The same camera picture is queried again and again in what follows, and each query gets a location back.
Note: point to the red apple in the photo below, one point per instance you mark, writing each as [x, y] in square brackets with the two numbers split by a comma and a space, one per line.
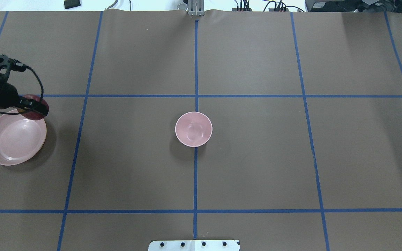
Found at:
[35, 108]

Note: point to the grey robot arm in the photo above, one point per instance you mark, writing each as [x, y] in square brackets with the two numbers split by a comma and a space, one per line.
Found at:
[12, 111]

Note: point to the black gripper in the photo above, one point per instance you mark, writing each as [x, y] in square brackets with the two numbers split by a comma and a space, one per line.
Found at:
[6, 95]

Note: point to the aluminium camera post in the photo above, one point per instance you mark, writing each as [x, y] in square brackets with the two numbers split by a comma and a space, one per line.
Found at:
[195, 7]

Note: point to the small black box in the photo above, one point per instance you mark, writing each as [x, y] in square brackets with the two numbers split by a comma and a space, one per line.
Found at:
[68, 4]

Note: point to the pink plate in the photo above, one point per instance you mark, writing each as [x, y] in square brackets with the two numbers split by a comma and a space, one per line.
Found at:
[20, 138]

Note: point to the pink bowl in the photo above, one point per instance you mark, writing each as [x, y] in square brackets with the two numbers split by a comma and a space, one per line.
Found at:
[193, 129]

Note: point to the metal bracket with holes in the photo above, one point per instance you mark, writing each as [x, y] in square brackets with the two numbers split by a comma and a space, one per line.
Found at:
[195, 245]

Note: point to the brown paper table cover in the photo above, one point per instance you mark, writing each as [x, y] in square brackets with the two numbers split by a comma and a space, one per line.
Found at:
[306, 149]

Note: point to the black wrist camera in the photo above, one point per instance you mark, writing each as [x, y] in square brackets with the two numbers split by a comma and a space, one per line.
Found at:
[7, 65]

